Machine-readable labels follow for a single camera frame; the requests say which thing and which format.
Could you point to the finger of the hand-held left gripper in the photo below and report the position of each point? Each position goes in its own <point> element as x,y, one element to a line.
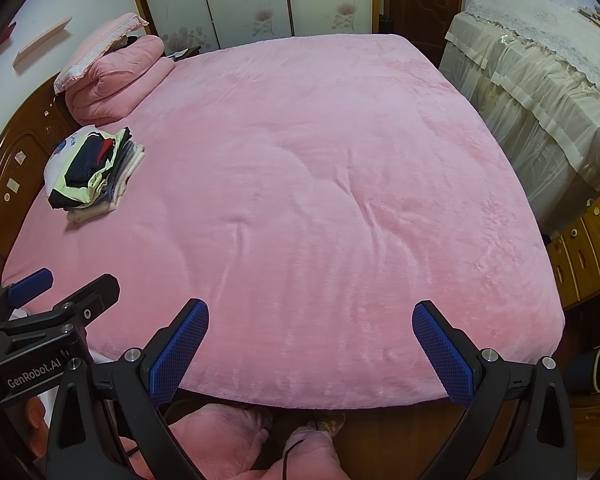
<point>97,292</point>
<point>30,284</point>

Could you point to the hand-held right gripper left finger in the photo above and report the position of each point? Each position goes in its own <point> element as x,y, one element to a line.
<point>180,350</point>

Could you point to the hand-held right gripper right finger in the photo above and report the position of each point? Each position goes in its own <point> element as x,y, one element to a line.
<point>445,355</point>

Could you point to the navy and red varsity jacket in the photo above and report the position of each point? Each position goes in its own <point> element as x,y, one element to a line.
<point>87,160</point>

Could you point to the stack of folded clothes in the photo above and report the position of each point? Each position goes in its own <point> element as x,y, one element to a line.
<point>105,195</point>

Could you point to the person's left hand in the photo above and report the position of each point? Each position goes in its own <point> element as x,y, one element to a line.
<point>36,425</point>

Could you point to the person's pink pants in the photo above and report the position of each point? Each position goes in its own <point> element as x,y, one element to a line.
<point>215,435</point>

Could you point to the wooden headboard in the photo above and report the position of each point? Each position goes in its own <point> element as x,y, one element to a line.
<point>10,170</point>

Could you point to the floral patterned slipper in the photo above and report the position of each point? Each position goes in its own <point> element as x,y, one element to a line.
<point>330,422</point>

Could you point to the dark cup with rim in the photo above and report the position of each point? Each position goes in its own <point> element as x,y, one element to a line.
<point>587,367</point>

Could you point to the wooden drawer cabinet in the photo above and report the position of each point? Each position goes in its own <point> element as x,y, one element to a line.
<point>590,245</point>

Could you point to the pink plush bed blanket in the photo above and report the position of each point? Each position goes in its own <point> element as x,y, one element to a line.
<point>305,185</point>

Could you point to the folded pink quilt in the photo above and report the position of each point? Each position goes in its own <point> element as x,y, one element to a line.
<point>120,80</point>

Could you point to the pink lace-edged pillow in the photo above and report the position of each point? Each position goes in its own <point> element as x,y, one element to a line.
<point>95,40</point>

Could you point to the dark bedside object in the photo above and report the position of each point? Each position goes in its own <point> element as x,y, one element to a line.
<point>185,53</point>

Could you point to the cream lace covered furniture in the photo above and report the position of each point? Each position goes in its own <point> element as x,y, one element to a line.
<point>540,85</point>

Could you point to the brown wooden door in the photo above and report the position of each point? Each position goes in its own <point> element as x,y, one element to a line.
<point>420,5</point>

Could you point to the wooden wall shelf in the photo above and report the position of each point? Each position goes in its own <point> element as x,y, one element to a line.
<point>42,42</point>

